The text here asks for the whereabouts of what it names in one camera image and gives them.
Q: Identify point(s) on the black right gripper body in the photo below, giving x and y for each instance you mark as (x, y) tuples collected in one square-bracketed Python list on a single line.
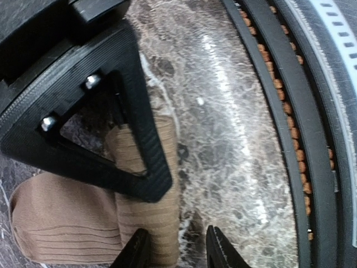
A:
[(34, 34)]

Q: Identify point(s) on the white slotted cable duct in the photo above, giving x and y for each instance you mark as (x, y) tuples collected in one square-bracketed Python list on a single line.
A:
[(332, 27)]

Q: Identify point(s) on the black front table rail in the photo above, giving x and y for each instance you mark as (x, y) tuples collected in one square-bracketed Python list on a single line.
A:
[(299, 97)]

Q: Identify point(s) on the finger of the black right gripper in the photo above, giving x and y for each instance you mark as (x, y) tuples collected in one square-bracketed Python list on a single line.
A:
[(54, 117)]

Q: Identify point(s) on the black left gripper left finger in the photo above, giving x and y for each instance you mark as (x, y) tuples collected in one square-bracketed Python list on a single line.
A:
[(136, 253)]

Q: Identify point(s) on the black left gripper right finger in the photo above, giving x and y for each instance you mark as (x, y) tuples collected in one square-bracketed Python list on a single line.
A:
[(220, 252)]

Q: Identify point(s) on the beige ribbed sock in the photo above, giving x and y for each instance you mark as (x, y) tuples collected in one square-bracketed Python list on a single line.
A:
[(56, 220)]

